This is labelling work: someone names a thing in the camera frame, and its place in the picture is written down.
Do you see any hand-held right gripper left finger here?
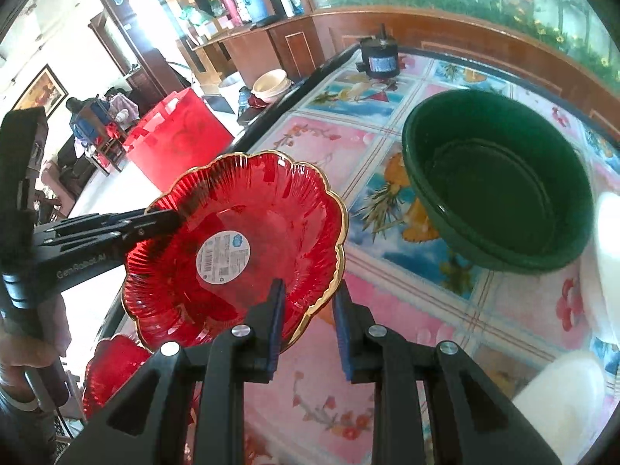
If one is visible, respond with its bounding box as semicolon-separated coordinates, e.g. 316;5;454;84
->
55;278;288;465

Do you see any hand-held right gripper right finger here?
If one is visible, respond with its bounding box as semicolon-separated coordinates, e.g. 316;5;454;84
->
333;281;563;465

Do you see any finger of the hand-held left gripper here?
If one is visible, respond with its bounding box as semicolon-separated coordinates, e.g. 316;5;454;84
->
34;207;148;236
48;209;187;255

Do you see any red flower-shaped glass plate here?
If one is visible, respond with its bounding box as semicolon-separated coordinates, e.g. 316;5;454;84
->
121;151;348;354
82;334;156;420

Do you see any green plate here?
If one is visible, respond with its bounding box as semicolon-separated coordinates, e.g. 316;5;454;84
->
402;88;595;273

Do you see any white bowl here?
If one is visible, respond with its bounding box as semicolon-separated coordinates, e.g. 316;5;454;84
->
512;351;606;465

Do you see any white plate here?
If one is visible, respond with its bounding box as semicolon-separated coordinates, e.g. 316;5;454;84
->
580;193;620;347

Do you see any person's left hand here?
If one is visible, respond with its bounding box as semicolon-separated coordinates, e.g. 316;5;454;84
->
0;295;72;400

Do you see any red shopping bag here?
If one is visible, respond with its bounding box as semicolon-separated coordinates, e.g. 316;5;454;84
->
122;88;234;193

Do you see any wooden chair with clothes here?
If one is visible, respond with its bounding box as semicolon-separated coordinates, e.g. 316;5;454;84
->
70;94;141;175

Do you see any colourful printed tablecloth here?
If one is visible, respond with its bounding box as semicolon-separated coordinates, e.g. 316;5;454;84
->
97;43;620;465

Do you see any cream plastic basin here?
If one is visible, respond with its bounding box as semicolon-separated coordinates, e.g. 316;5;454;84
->
251;69;292;103

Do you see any wooden cabinet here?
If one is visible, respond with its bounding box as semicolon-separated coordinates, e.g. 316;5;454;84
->
177;10;320;89

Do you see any green packet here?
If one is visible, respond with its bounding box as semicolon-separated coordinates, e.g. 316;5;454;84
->
181;2;210;26

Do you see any pink bottle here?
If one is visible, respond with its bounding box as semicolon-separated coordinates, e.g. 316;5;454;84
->
220;0;243;27

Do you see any black cylindrical device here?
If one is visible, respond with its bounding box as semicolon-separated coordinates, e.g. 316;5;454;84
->
357;24;401;79

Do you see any framed wall picture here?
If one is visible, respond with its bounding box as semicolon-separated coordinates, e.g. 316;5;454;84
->
12;64;69;112

